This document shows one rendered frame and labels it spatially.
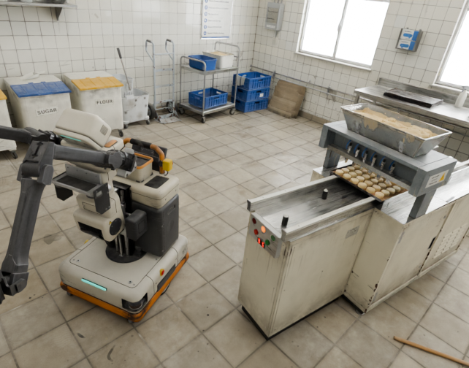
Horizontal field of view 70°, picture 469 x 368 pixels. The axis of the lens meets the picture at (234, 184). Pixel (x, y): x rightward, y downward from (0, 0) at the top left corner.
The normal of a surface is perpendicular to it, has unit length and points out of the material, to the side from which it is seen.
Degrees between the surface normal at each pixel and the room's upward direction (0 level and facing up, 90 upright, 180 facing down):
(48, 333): 0
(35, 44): 90
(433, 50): 90
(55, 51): 90
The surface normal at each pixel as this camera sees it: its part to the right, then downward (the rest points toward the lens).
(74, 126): -0.18, -0.33
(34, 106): 0.66, 0.45
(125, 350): 0.09, -0.86
